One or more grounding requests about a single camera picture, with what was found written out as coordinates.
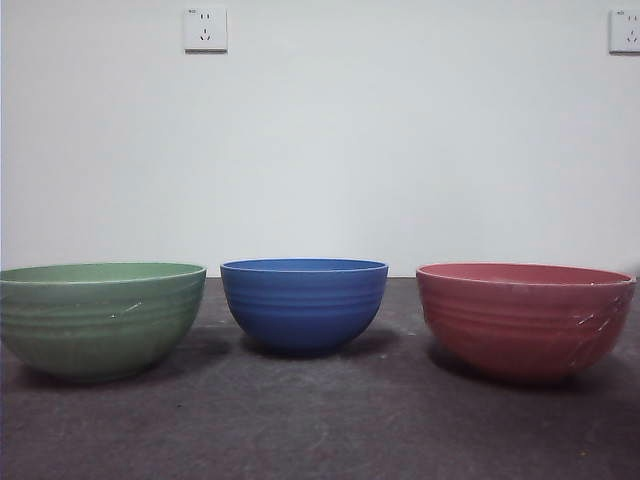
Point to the green ribbed bowl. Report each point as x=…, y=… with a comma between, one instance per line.
x=100, y=325

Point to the white wall socket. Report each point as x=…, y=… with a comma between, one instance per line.
x=205, y=30
x=626, y=31

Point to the red ribbed bowl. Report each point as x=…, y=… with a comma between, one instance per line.
x=520, y=325

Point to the blue ribbed bowl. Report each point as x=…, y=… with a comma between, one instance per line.
x=305, y=310

